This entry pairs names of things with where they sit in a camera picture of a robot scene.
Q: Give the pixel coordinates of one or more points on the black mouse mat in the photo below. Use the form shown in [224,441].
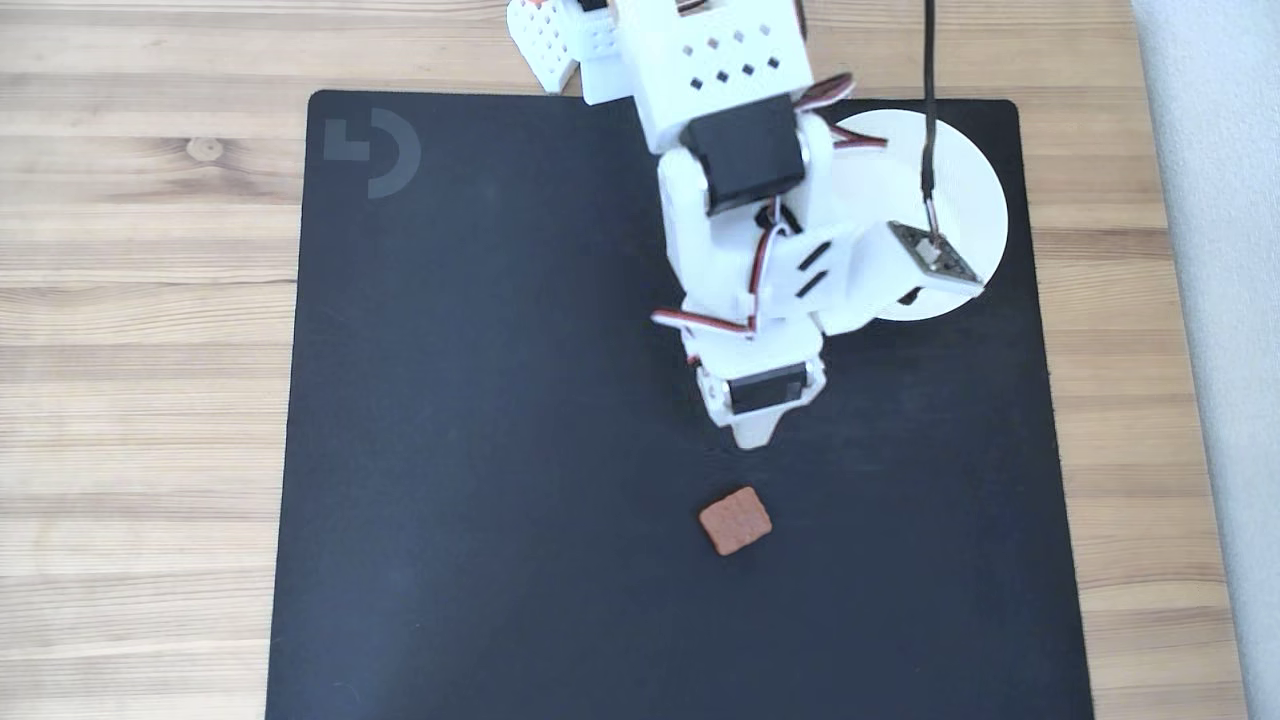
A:
[480,450]

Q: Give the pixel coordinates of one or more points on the reddish brown biscuit toy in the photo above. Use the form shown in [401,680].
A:
[735,521]

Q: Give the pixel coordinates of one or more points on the white gripper camera mount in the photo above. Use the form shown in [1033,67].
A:
[880,275]

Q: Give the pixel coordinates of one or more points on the white bowl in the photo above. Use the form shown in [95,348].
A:
[970,180]

